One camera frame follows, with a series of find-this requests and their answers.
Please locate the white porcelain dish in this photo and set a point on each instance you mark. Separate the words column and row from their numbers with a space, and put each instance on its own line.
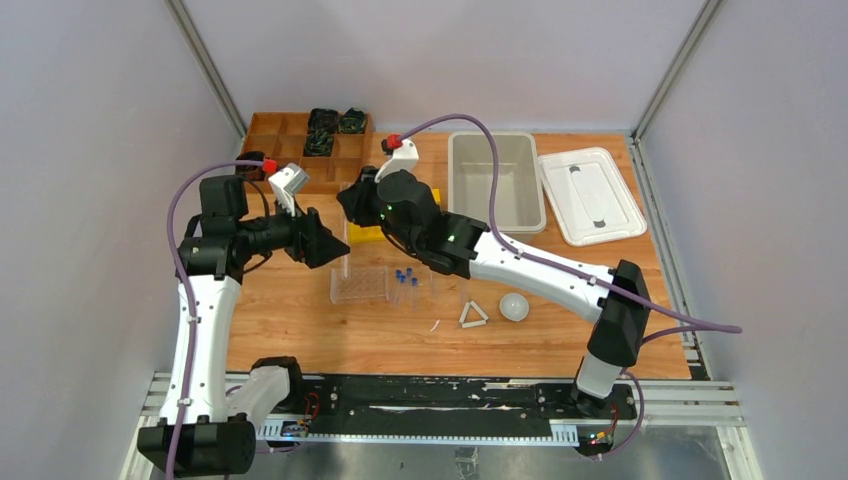
column 514, row 307

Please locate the white clay triangle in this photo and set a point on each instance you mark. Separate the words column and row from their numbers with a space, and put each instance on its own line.
column 472, row 315

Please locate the white plastic bin lid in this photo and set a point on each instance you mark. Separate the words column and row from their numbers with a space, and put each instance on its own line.
column 589, row 198

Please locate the clear plastic tube rack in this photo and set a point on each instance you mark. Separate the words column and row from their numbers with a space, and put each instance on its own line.
column 361, row 284

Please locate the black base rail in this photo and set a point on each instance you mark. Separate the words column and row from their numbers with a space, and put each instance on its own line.
column 456, row 411

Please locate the blue capped tube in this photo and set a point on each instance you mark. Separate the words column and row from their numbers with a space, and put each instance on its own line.
column 398, row 272
column 414, row 293
column 408, row 282
column 401, row 291

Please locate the wooden compartment tray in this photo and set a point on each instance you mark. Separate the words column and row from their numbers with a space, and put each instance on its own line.
column 329, row 159

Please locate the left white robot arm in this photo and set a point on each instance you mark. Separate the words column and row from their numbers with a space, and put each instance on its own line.
column 203, row 429

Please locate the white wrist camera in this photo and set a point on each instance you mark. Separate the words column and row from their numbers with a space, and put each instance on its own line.
column 285, row 184
column 402, row 154

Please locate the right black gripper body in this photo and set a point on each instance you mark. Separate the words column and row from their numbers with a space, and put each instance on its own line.
column 367, row 210

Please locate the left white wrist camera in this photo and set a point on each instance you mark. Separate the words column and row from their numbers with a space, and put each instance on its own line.
column 285, row 184

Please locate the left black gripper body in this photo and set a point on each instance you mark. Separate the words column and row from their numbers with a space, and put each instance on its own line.
column 312, row 235

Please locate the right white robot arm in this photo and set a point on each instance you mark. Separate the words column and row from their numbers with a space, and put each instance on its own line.
column 611, row 299

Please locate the yellow test tube rack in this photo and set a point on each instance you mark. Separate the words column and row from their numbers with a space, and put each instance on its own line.
column 371, row 228

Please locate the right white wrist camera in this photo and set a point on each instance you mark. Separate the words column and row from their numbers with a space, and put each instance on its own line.
column 402, row 154

